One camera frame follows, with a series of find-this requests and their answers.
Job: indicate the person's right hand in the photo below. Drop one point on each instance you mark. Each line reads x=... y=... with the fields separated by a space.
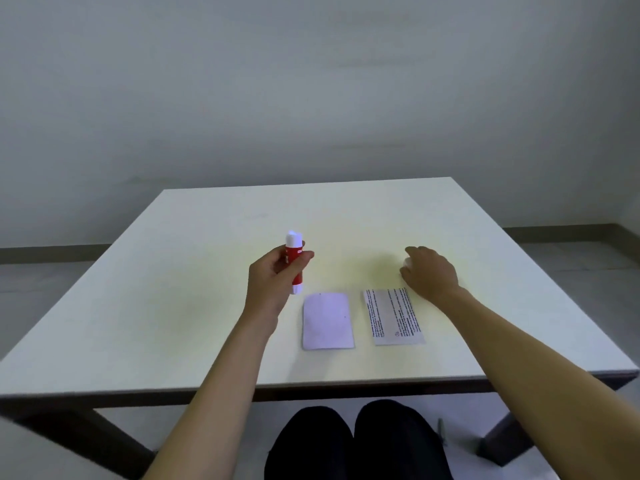
x=431 y=278

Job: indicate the person's left hand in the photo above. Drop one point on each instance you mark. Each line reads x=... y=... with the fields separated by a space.
x=269 y=287

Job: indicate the person's right fingers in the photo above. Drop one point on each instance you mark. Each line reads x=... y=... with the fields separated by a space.
x=412 y=259

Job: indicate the person's left thumb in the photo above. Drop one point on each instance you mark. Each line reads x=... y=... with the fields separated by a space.
x=300 y=262

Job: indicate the red and white glue stick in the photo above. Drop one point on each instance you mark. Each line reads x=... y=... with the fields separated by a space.
x=294 y=262

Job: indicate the person's right forearm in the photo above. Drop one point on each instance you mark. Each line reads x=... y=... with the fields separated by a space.
x=545 y=384

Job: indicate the person's left forearm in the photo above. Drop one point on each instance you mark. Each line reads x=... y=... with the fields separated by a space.
x=215 y=397

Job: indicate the white wooden table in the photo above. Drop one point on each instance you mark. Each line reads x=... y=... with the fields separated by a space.
x=320 y=289

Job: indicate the printed white paper slip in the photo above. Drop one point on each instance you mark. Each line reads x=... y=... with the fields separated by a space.
x=393 y=315

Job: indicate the blank white paper card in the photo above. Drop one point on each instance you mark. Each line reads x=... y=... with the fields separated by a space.
x=327 y=321

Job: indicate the person's black trousers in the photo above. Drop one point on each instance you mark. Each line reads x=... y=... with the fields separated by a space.
x=357 y=444

